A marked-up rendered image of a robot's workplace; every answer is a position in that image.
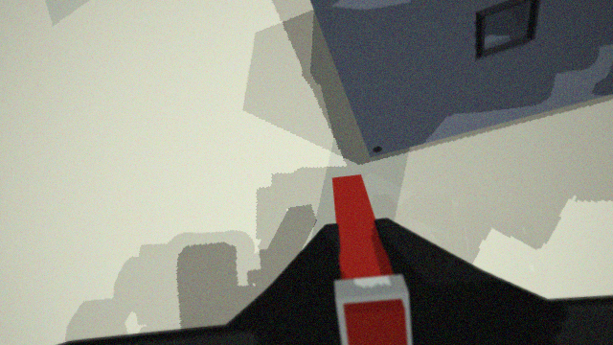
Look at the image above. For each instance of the red peg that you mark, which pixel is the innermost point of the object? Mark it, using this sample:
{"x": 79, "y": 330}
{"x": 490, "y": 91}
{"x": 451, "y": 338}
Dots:
{"x": 372, "y": 303}

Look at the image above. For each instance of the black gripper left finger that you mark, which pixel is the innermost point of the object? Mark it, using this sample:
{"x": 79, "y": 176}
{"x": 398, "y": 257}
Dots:
{"x": 298, "y": 308}

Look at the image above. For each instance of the blue-grey sloped panel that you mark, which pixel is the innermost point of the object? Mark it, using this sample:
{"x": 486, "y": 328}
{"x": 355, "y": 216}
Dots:
{"x": 418, "y": 71}

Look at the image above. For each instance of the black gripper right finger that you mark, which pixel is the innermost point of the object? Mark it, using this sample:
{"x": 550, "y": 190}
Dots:
{"x": 453, "y": 302}

